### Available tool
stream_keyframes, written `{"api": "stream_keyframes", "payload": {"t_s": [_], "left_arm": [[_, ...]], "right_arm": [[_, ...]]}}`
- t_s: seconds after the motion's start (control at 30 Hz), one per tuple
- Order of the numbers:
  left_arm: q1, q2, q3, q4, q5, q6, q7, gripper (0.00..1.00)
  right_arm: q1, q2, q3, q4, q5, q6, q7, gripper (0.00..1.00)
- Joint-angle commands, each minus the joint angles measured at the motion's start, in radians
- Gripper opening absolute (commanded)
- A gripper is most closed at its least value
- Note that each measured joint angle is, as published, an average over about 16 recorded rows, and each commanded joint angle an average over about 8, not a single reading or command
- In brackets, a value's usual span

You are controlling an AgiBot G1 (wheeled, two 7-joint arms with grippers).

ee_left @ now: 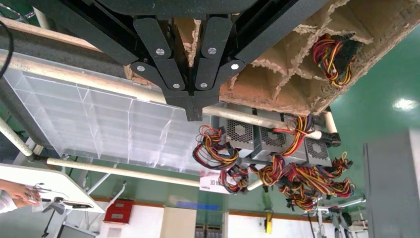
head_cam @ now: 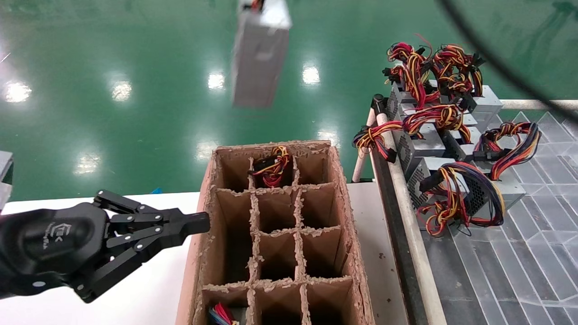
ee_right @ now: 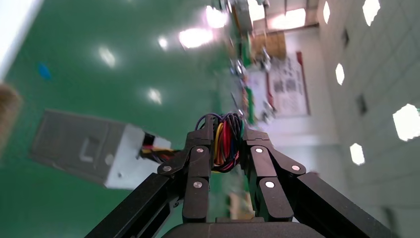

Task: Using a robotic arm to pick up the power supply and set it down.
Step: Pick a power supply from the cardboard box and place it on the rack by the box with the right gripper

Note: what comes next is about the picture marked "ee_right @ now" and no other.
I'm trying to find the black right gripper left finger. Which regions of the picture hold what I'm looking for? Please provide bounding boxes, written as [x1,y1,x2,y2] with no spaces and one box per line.
[85,115,215,238]

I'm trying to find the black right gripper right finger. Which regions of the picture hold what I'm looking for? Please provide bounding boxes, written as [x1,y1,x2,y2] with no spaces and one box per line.
[241,126,398,238]

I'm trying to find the grey power supply with cables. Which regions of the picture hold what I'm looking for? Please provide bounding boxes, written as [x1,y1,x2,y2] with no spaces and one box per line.
[29,109,246,190]

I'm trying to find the ceiling light panel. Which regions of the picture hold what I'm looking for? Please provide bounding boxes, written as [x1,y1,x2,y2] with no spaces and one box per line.
[392,104,420,142]
[362,0,381,27]
[349,143,366,166]
[322,0,331,24]
[335,63,345,86]

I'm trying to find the wall poster red frame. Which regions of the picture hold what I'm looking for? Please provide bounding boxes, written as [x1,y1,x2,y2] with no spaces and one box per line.
[266,52,312,118]

